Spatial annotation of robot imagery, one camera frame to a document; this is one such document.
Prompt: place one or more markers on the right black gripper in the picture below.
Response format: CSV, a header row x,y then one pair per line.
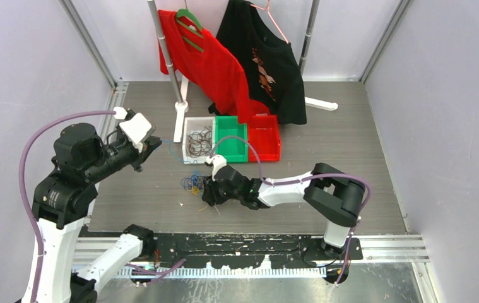
x,y
210,194

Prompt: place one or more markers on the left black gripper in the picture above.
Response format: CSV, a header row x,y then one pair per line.
x,y
149,146

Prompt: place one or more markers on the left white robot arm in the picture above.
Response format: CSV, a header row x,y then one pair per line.
x,y
59,208

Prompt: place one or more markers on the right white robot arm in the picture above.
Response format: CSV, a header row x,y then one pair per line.
x,y
337,196

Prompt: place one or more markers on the green plastic bin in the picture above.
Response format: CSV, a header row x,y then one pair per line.
x,y
233,149

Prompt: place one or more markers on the white plastic bin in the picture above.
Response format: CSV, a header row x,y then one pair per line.
x,y
198,139

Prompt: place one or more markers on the white clothes rack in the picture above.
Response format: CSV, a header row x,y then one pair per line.
x,y
180,89

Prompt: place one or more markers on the red plastic bin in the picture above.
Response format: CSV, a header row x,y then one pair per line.
x,y
264,136

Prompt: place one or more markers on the red t-shirt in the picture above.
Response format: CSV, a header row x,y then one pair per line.
x,y
202,59

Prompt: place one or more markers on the black t-shirt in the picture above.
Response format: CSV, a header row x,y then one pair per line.
x,y
274,80

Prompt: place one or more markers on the green clothes hanger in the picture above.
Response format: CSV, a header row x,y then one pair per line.
x,y
193,30

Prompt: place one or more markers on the pink clothes hanger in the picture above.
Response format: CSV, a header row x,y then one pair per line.
x,y
267,9

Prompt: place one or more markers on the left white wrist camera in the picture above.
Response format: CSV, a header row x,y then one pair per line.
x,y
137,129

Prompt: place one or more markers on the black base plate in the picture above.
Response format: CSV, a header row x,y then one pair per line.
x,y
239,251

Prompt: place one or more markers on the white slotted cable duct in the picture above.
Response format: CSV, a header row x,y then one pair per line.
x,y
247,273

